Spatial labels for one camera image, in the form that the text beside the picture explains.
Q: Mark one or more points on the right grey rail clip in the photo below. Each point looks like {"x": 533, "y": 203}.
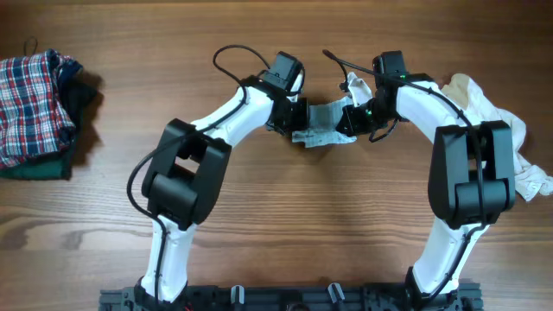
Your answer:
{"x": 335, "y": 293}

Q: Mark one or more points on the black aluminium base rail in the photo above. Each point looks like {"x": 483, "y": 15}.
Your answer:
{"x": 374, "y": 296}

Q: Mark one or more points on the beige and white baby shirt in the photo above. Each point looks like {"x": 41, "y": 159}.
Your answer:
{"x": 530, "y": 180}

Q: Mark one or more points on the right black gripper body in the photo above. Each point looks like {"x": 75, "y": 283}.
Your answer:
{"x": 365, "y": 117}

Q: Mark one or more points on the left grey rail clip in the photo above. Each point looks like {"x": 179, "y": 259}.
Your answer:
{"x": 237, "y": 295}

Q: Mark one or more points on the dark green folded garment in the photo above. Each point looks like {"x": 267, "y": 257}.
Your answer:
{"x": 47, "y": 167}

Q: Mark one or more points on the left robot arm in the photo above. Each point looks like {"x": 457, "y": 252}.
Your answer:
{"x": 187, "y": 168}

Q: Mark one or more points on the navy dark folded garment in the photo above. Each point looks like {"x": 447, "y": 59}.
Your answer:
{"x": 74, "y": 93}

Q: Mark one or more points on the light blue striped baby pants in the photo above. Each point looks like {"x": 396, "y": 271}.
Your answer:
{"x": 322, "y": 123}

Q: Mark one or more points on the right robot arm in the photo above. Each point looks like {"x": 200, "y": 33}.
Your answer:
{"x": 471, "y": 174}

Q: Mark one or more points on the grey rail clip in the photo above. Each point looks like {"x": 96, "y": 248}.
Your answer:
{"x": 335, "y": 293}
{"x": 237, "y": 295}

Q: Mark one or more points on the red plaid folded garment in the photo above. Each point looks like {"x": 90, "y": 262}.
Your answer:
{"x": 34, "y": 122}

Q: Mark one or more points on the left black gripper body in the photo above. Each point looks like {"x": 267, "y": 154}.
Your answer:
{"x": 294, "y": 117}

